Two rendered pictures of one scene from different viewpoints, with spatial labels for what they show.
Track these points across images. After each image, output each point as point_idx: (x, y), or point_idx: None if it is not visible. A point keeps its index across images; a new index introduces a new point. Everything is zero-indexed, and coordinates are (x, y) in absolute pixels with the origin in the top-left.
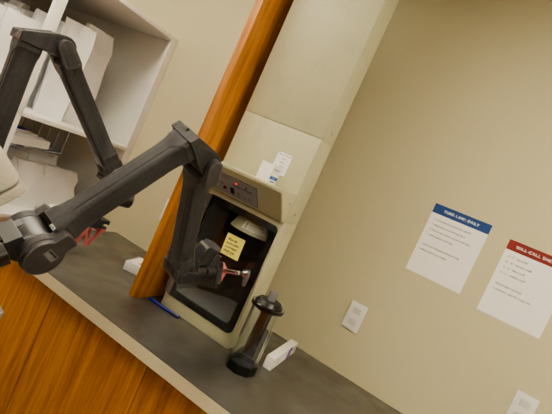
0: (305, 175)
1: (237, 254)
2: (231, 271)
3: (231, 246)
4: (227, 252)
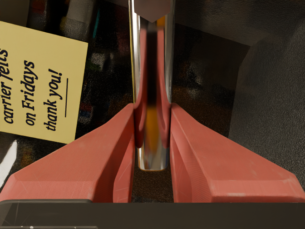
0: None
1: (43, 47)
2: (147, 65)
3: (20, 94)
4: (61, 111)
